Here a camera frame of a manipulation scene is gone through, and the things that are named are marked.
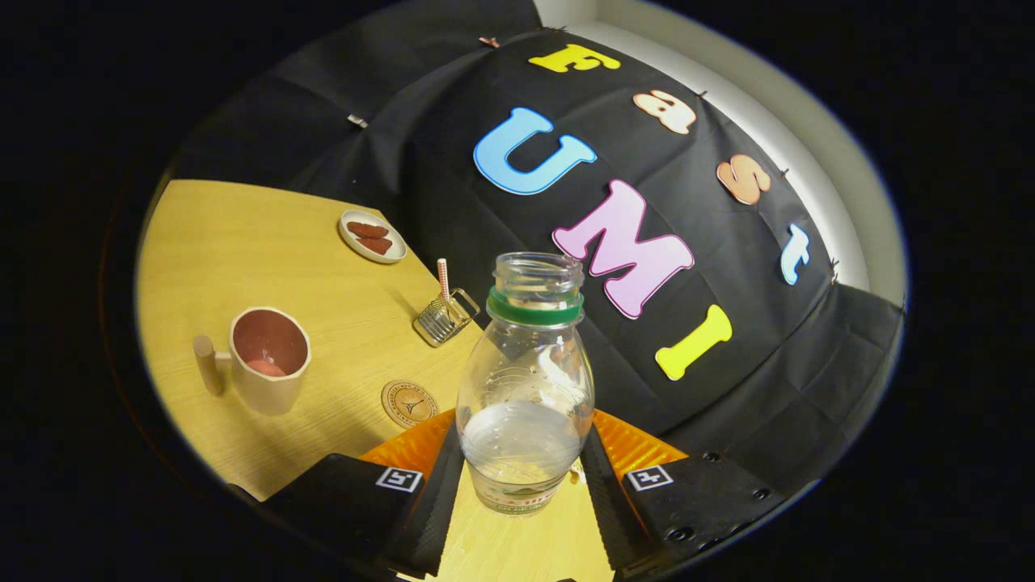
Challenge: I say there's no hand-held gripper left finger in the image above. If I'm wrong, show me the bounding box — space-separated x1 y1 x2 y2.
259 408 466 579

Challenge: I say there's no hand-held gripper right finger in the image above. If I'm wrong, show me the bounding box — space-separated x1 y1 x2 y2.
578 408 785 579

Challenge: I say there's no round wooden coaster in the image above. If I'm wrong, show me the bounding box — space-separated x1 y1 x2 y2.
381 380 440 428

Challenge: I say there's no clear plastic juice bottle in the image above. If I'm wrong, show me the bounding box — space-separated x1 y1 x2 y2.
455 251 597 518

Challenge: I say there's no beige cup with wooden handle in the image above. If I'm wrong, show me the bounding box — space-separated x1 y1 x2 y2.
192 306 313 417

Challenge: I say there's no white round plate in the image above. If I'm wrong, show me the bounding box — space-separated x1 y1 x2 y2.
338 209 408 265

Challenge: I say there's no wooden table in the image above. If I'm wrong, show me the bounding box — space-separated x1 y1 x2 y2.
136 179 615 582

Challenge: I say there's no black backdrop cloth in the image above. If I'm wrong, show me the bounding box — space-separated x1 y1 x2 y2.
170 0 905 502

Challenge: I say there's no metal wire basket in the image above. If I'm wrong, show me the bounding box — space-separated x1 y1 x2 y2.
412 288 481 348

